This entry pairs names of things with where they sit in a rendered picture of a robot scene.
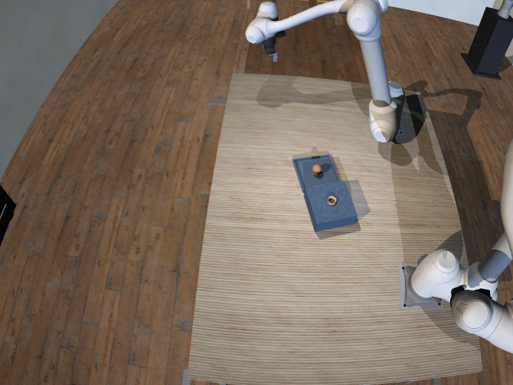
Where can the blue rimmed tray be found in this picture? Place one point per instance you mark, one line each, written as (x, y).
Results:
(307, 177)

